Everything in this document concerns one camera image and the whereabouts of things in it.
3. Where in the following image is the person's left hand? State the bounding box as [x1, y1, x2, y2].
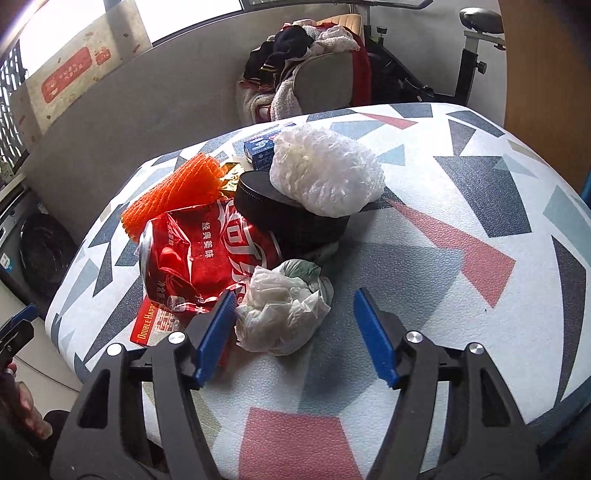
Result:
[0, 362, 54, 441]

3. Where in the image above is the white foam fruit net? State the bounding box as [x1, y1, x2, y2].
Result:
[269, 124, 386, 217]

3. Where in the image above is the black garment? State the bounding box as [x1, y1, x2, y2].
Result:
[244, 24, 319, 81]

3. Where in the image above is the white fluffy towel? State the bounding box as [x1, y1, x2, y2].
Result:
[302, 24, 361, 56]

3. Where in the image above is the blue cardboard box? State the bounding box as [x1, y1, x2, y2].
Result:
[243, 130, 283, 171]

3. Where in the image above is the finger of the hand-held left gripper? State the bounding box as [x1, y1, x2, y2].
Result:
[0, 304, 38, 370]

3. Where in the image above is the red cigarette box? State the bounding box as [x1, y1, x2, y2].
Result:
[130, 295, 234, 367]

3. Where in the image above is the gold foil wrapper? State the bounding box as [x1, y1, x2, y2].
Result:
[216, 159, 245, 192]

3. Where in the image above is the crushed red soda can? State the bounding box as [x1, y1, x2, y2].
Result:
[137, 198, 287, 315]

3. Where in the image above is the window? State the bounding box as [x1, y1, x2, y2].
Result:
[139, 0, 352, 47]

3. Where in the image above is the cardboard sheet with red labels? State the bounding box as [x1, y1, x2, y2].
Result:
[11, 0, 153, 134]

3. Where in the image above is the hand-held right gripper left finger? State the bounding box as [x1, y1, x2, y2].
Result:
[51, 290, 238, 480]

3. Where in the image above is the grey office chair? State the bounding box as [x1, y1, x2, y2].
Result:
[235, 14, 372, 125]

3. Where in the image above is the white plastic bag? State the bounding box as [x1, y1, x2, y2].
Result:
[235, 259, 334, 356]

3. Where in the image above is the red cloth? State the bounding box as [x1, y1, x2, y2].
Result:
[351, 46, 372, 107]

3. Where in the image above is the white fleece garment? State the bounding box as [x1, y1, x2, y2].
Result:
[249, 76, 305, 124]

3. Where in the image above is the person's dark clothing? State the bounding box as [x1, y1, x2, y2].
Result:
[0, 411, 70, 480]

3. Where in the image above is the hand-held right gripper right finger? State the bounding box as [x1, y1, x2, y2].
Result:
[353, 287, 541, 480]

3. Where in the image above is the black round container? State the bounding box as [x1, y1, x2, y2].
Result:
[233, 170, 351, 259]

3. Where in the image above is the metal window grille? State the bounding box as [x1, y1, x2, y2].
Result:
[0, 46, 29, 171]

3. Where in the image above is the orange foam fruit net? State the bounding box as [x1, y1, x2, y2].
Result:
[121, 153, 223, 241]

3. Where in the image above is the brown wooden panel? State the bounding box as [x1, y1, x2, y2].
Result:
[501, 0, 591, 195]

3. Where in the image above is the black exercise bike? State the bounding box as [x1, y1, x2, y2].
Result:
[351, 0, 506, 107]

